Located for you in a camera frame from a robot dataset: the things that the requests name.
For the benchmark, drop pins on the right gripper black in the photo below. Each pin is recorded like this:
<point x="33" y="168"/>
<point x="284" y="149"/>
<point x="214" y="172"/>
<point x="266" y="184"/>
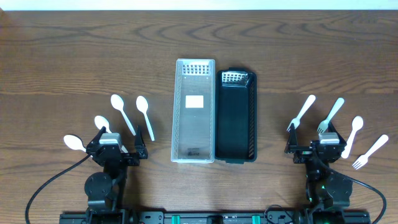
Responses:
<point x="303" y="154"/>

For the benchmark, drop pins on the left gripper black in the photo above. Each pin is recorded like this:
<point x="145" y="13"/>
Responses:
<point x="140" y="151"/>

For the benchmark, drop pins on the white plastic fork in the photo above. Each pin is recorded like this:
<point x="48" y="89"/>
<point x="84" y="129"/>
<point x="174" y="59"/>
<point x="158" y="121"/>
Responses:
<point x="296" y="121"/>
<point x="324" y="124"/>
<point x="363" y="159"/>

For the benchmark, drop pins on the white plastic spoon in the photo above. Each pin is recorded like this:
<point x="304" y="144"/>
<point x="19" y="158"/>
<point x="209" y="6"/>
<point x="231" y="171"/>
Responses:
<point x="142" y="106"/>
<point x="356" y="125"/>
<point x="118" y="104"/>
<point x="101" y="121"/>
<point x="74" y="142"/>

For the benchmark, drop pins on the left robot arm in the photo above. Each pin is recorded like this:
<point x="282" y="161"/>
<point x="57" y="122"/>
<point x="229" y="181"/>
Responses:
<point x="105" y="189"/>

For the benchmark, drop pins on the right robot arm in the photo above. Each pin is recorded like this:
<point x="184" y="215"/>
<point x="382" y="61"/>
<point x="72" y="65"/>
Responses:
<point x="325" y="189"/>

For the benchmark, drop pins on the black plastic basket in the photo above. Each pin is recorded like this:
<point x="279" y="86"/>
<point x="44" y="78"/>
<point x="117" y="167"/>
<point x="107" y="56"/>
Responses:
<point x="236" y="100"/>

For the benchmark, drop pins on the clear plastic basket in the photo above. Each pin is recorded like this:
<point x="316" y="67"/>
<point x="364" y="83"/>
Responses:
<point x="193" y="128"/>

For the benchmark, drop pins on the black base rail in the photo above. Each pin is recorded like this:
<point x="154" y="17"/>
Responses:
<point x="277" y="216"/>

